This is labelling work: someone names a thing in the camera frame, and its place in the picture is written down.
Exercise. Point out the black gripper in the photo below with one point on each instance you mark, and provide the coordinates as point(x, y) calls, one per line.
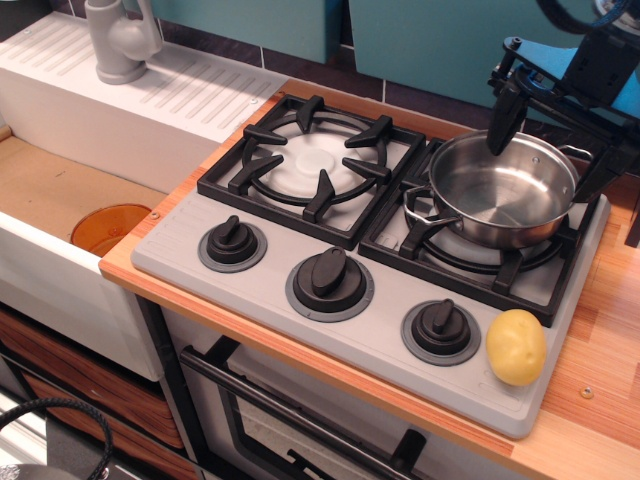
point(592, 88)

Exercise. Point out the stainless steel pot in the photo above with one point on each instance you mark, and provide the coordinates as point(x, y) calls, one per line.
point(513, 200)

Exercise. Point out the yellow potato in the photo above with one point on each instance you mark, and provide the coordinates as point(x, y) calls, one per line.
point(516, 347)

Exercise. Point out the black right stove knob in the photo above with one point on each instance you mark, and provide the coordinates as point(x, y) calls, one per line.
point(441, 333)

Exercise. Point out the black stove knob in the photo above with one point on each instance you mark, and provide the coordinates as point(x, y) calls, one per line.
point(441, 333)
point(232, 246)
point(330, 287)

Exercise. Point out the grey toy stove top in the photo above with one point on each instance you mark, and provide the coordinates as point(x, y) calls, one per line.
point(370, 341)

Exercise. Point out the black middle stove knob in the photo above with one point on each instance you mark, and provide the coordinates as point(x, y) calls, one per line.
point(330, 287)

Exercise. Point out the black left stove knob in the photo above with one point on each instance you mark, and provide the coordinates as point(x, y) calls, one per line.
point(232, 246)

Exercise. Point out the black right burner grate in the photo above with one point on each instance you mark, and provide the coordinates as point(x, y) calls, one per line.
point(546, 279)

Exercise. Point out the black burner grate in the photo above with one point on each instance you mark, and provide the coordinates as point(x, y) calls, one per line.
point(546, 279)
point(314, 169)

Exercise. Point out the black left burner grate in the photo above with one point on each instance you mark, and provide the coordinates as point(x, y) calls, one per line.
point(314, 169)

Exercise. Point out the grey toy faucet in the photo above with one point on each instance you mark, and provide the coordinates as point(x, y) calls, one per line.
point(122, 45)

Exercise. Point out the orange plastic sink drain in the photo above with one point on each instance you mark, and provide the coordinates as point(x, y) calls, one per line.
point(101, 230)

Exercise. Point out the white toy sink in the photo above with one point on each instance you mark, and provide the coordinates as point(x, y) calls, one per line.
point(71, 144)

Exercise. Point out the wooden drawer fronts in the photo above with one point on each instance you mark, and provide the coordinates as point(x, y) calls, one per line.
point(44, 363)

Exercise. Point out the oven door with handle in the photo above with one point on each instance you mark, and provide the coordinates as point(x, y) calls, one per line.
point(276, 422)

